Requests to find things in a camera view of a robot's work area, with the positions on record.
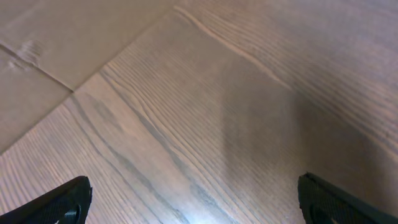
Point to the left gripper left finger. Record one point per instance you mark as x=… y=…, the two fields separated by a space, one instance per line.
x=68 y=203

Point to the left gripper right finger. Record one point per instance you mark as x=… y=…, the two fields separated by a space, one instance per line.
x=322 y=202

